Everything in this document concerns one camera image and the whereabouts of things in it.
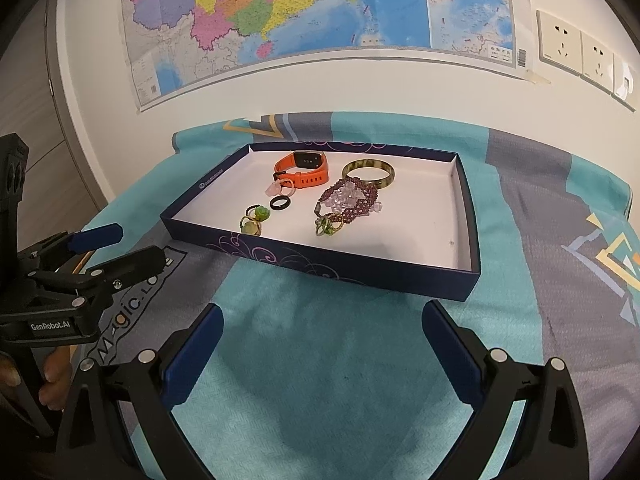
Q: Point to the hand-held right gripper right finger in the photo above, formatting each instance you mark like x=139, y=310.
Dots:
x=450, y=350

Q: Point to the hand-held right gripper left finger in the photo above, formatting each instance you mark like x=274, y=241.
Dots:
x=192, y=355

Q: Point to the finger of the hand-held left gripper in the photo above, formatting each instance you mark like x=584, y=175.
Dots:
x=97, y=237
x=140, y=267

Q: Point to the dark blue box tray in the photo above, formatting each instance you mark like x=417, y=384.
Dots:
x=415, y=220

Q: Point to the orange smartwatch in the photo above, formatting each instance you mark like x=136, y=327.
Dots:
x=312, y=177

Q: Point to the green brown bangle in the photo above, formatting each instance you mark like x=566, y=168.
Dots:
x=367, y=162

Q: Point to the person's left hand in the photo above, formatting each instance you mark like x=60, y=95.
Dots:
x=55, y=375

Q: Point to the wooden bed edge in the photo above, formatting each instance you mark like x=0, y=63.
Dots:
x=83, y=261

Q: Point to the teal grey printed bedsheet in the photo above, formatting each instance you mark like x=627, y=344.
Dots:
x=325, y=360

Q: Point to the grey cabinet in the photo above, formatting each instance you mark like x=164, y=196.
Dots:
x=30, y=100

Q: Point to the medium white power socket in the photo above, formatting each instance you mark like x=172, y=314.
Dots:
x=597, y=62

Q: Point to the large white power socket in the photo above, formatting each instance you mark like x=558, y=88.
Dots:
x=559, y=42

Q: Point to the colourful wall map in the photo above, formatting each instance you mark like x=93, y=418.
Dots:
x=300, y=10

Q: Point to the small white wall switch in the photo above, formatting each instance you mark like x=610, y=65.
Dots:
x=625, y=82

